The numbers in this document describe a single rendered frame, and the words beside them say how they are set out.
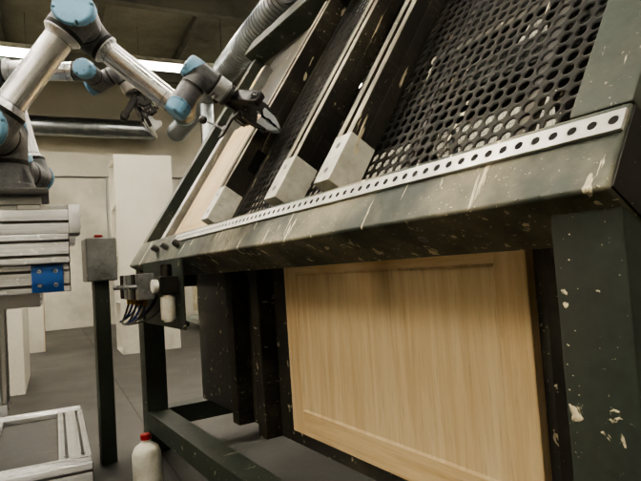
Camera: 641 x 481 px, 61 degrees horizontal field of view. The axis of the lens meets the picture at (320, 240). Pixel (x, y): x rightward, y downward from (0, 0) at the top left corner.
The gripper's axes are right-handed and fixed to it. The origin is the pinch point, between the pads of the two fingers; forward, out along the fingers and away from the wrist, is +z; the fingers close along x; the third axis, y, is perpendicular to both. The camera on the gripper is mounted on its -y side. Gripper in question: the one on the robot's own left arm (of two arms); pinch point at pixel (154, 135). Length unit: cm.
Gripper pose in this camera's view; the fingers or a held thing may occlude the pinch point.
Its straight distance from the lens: 249.3
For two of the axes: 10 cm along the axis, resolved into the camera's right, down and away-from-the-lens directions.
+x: -4.1, 0.7, 9.1
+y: 7.7, -5.0, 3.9
